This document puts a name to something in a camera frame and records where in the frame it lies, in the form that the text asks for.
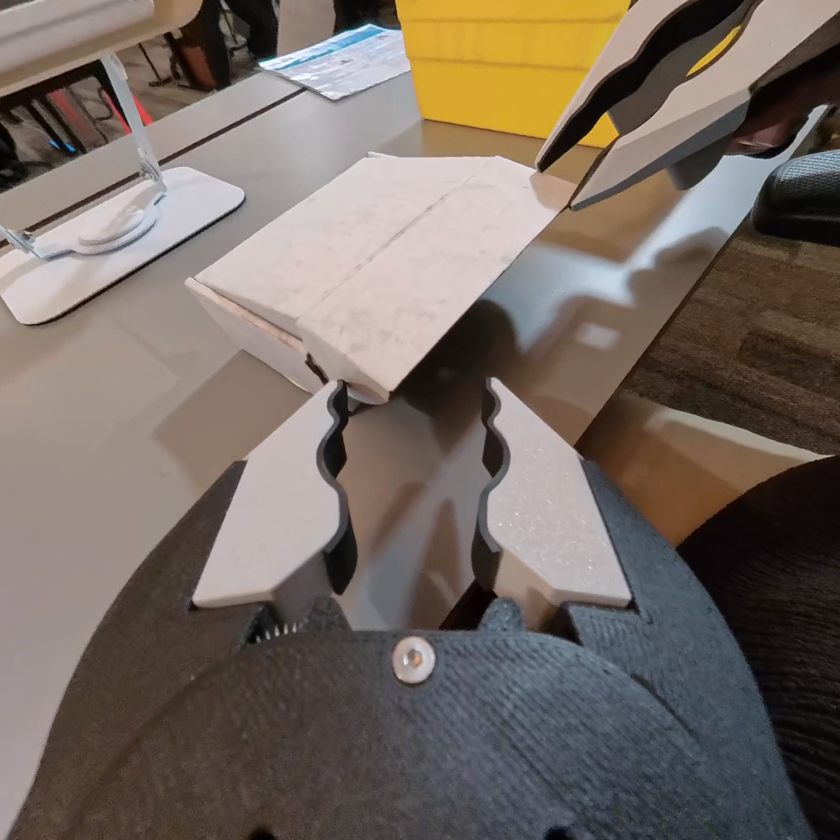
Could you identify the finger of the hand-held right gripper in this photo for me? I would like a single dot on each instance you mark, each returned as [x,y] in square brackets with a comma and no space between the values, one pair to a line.
[656,26]
[787,39]

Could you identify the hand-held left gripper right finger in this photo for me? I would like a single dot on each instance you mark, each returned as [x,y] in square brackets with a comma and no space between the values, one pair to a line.
[558,531]

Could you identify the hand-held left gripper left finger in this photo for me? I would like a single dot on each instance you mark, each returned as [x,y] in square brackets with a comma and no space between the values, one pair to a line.
[269,525]

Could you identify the large yellow plastic bin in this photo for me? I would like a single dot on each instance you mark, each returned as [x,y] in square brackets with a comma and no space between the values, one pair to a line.
[492,72]

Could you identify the white cardboard box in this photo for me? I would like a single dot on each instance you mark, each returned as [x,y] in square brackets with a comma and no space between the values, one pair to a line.
[394,262]

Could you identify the grey desk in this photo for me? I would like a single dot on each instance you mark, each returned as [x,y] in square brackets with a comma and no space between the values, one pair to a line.
[98,426]

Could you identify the person's right hand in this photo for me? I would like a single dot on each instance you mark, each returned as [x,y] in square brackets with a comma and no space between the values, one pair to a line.
[768,128]

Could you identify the person's khaki pants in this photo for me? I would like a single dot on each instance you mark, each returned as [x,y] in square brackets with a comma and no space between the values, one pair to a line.
[656,472]

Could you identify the white card sign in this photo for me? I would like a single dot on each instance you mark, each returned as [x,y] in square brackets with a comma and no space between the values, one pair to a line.
[341,59]

